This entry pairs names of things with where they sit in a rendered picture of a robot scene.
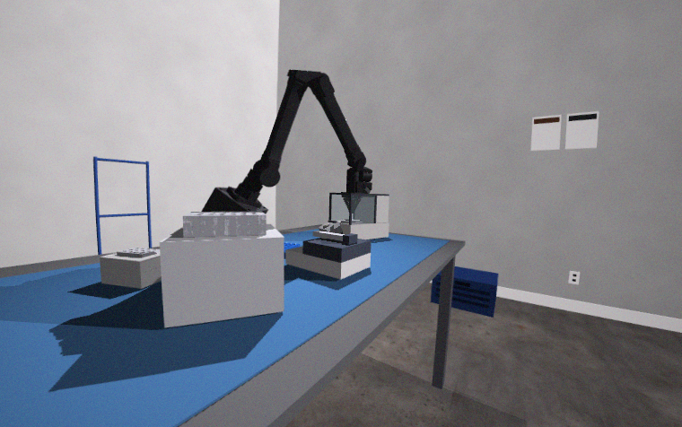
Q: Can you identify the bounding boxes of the blue tube rack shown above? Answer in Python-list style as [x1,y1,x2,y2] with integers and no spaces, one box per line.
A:
[284,242,300,258]

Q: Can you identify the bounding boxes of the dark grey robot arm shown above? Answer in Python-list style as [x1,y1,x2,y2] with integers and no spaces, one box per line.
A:
[227,69,372,208]

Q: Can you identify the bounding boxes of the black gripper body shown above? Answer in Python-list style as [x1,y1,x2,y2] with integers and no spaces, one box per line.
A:
[341,180,364,194]

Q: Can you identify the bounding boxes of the blue bench mat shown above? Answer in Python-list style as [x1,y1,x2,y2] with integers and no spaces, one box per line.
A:
[0,233,449,427]

